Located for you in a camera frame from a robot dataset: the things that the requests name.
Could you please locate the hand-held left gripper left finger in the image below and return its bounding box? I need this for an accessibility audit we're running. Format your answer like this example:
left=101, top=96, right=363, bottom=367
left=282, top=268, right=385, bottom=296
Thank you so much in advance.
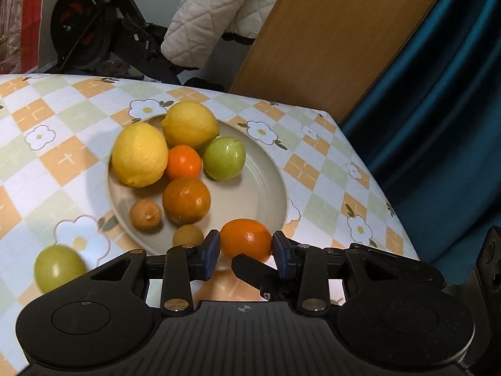
left=90, top=230, right=221, bottom=317

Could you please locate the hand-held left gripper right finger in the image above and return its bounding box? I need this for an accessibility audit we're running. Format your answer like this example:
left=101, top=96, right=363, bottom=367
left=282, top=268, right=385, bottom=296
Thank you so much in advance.
left=272, top=231, right=396, bottom=317

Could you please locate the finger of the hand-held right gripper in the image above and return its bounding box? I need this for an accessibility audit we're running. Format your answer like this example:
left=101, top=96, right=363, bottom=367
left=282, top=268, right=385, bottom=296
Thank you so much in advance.
left=231, top=254, right=276, bottom=300

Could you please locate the orange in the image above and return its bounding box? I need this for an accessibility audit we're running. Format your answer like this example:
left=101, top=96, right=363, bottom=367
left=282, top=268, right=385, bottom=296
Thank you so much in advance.
left=162, top=177, right=212, bottom=226
left=219, top=218, right=273, bottom=263

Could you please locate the brown kiwi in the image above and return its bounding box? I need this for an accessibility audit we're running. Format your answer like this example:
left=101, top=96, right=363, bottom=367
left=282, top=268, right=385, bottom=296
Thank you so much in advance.
left=129, top=198, right=162, bottom=231
left=172, top=224, right=205, bottom=248

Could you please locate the beige round plate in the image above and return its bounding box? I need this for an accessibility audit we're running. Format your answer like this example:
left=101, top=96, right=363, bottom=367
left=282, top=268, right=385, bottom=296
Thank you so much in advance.
left=106, top=114, right=290, bottom=257

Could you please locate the small orange tangerine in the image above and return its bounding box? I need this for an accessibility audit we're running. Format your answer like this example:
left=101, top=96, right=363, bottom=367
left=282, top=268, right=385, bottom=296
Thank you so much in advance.
left=167, top=145, right=203, bottom=181

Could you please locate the green round fruit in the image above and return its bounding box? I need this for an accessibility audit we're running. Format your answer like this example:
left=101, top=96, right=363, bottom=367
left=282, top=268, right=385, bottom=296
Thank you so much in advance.
left=202, top=137, right=246, bottom=181
left=34, top=245, right=87, bottom=294

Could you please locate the yellow lemon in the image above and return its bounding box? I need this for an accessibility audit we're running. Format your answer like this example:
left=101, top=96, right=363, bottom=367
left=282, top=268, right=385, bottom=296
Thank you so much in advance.
left=111, top=122, right=169, bottom=188
left=161, top=101, right=220, bottom=150

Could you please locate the checked floral tablecloth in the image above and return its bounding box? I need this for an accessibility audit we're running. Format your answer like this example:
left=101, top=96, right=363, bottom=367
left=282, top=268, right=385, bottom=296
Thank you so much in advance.
left=0, top=74, right=421, bottom=376

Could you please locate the teal curtain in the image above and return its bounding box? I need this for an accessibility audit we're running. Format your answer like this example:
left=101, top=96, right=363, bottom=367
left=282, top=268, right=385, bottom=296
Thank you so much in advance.
left=340, top=0, right=501, bottom=286

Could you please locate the grey slipper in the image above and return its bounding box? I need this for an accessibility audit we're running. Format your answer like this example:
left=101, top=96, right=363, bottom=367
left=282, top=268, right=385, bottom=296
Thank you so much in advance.
left=98, top=60, right=143, bottom=80

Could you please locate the wooden board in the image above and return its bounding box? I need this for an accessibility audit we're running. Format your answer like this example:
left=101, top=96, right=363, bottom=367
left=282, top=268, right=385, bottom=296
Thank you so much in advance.
left=229, top=0, right=457, bottom=124

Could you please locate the white quilted jacket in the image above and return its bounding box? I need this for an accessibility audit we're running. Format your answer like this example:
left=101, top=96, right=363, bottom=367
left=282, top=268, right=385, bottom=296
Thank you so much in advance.
left=161, top=0, right=296, bottom=69

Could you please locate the black exercise bike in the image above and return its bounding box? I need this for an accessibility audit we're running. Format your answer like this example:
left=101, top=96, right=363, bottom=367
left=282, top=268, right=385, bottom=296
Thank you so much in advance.
left=50, top=0, right=184, bottom=85

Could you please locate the printed wall cloth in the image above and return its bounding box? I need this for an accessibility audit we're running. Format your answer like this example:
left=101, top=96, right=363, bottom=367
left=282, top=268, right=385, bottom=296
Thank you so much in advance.
left=0, top=0, right=51, bottom=74

